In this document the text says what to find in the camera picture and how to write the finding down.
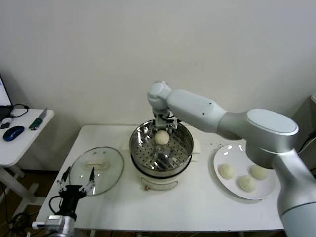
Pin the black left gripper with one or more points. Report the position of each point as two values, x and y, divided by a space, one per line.
71 197

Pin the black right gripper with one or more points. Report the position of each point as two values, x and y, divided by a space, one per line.
166 124

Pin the white steamed baozi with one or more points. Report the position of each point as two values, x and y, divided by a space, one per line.
161 137
259 172
227 171
247 183

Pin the round glass pot lid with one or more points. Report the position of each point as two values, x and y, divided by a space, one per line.
111 168

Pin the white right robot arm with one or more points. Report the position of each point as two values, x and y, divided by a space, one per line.
197 108

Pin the stainless steel steamer basket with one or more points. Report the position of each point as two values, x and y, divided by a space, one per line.
177 153

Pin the white electric cooking pot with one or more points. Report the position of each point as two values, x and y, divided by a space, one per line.
158 184

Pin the white side table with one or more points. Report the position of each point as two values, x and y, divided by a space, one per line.
22 148

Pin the white round plate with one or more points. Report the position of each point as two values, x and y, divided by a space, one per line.
229 155

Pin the blue computer mouse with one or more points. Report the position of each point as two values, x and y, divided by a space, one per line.
13 133

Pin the small black flat item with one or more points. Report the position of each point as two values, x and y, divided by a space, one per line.
4 127

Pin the small white adapter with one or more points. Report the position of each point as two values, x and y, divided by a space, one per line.
7 121

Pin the black laptop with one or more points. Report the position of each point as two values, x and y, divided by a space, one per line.
3 93

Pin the white cabinet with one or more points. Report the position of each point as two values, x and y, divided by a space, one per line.
311 118

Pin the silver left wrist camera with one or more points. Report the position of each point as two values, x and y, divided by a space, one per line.
55 221

